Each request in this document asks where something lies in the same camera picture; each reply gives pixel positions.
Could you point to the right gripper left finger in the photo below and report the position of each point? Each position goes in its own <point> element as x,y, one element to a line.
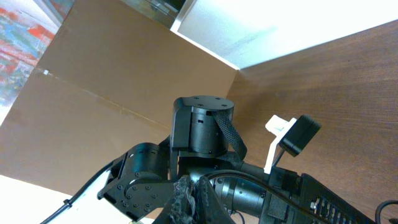
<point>180,209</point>

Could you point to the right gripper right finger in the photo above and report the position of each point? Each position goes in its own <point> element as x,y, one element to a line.
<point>208,207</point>

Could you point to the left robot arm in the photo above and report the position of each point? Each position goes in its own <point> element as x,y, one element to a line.
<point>198,175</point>

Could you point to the brown cardboard side panel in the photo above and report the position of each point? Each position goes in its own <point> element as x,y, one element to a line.
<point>106,82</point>

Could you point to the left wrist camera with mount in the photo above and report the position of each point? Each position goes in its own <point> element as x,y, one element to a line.
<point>292,136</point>

